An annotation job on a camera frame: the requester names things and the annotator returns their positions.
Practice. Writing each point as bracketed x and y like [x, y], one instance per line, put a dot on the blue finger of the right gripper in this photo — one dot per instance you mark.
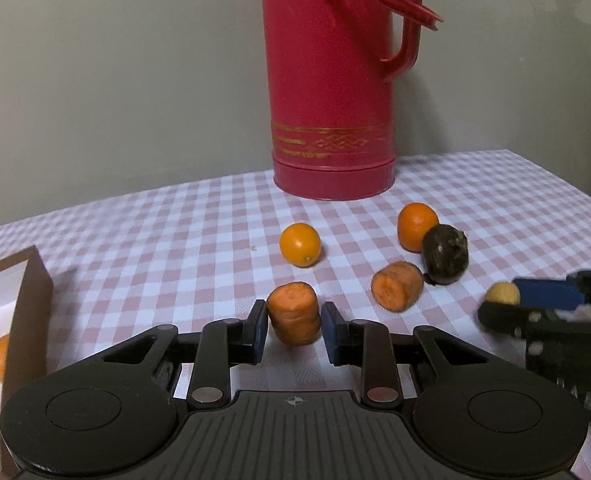
[508, 319]
[549, 294]

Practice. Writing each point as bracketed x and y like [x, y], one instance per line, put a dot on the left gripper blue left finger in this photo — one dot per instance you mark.
[255, 328]

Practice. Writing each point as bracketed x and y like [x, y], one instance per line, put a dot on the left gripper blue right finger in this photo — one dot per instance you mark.
[336, 334]

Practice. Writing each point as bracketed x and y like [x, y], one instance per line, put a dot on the small yellow longan fruit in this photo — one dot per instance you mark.
[503, 293]

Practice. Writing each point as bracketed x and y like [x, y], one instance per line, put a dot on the orange carrot chunk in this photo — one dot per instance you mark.
[294, 314]
[398, 286]

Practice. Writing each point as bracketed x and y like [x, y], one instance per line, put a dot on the small orange kumquat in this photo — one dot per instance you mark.
[300, 245]

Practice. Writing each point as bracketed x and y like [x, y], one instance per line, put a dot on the dark purple round fruit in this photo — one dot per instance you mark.
[445, 254]

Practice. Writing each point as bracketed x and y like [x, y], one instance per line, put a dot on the pink checkered tablecloth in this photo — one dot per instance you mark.
[192, 253]

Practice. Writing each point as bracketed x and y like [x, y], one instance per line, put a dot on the white shallow cardboard box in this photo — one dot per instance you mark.
[25, 303]

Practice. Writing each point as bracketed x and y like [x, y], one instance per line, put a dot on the red thermos flask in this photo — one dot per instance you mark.
[331, 66]

